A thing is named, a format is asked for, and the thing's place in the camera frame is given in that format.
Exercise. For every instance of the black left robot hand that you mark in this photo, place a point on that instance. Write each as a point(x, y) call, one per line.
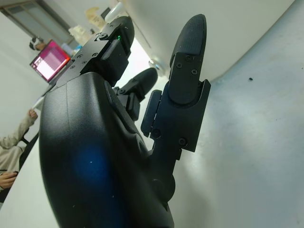
point(95, 154)

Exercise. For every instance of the white toaster lever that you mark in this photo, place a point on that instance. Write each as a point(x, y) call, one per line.
point(113, 11)

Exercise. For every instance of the silver toaster dial knob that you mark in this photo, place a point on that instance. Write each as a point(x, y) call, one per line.
point(157, 64)

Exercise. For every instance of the white two-slot toaster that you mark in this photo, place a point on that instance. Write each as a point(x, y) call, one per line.
point(237, 35)

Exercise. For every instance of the person in beige jacket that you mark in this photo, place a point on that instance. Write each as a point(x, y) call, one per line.
point(10, 147)

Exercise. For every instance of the laptop with pink screen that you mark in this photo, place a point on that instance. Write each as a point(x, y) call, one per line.
point(51, 60)

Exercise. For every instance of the person wearing headset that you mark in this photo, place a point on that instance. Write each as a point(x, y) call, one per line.
point(36, 43)

